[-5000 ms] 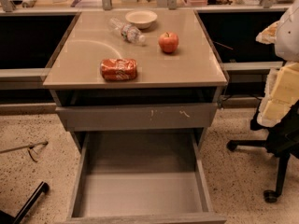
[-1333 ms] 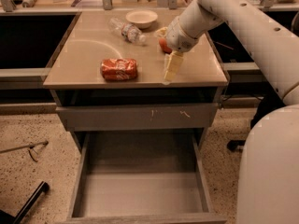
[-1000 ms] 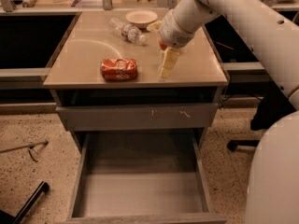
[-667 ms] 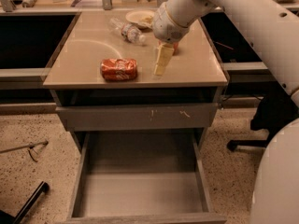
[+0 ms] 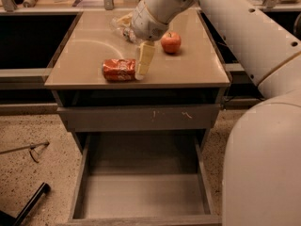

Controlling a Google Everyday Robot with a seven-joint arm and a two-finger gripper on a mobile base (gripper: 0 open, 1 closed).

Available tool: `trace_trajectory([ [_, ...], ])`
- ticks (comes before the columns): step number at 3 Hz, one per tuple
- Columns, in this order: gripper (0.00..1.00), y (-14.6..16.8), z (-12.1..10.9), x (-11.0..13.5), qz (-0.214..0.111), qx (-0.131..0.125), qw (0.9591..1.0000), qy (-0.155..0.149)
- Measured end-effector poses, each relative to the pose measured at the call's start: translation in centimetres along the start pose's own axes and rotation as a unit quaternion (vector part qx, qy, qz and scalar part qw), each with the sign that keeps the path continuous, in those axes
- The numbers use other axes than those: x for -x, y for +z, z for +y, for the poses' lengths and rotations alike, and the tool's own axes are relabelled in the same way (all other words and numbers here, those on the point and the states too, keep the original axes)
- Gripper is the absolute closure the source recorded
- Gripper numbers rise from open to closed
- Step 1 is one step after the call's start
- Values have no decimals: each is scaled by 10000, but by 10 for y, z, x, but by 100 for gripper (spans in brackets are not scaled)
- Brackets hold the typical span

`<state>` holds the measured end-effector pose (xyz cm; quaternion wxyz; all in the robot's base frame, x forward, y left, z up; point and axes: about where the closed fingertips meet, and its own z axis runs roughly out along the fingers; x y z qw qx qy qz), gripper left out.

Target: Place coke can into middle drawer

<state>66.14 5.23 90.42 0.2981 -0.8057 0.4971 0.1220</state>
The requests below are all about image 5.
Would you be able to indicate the metal rod tool on floor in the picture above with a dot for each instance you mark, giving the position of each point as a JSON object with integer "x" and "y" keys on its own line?
{"x": 31, "y": 148}

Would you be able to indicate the red coke can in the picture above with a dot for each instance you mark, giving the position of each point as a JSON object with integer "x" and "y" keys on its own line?
{"x": 119, "y": 69}

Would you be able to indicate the open middle drawer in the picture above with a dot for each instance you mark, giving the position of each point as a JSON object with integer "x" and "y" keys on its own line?
{"x": 143, "y": 179}

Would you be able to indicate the clear plastic water bottle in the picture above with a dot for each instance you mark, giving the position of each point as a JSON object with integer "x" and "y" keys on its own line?
{"x": 126, "y": 32}

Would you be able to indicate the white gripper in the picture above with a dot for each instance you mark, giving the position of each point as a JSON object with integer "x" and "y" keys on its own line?
{"x": 147, "y": 24}

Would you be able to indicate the black chair leg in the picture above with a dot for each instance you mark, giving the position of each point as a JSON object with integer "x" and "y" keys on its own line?
{"x": 8, "y": 220}

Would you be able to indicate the closed top drawer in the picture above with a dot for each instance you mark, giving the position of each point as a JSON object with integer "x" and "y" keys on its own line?
{"x": 138, "y": 118}

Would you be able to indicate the red apple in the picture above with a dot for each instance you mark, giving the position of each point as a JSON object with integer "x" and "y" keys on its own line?
{"x": 171, "y": 42}

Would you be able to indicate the grey drawer cabinet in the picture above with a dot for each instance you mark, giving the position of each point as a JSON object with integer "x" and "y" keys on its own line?
{"x": 195, "y": 76}

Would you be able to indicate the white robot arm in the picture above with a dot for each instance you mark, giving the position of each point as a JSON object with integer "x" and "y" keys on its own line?
{"x": 262, "y": 163}

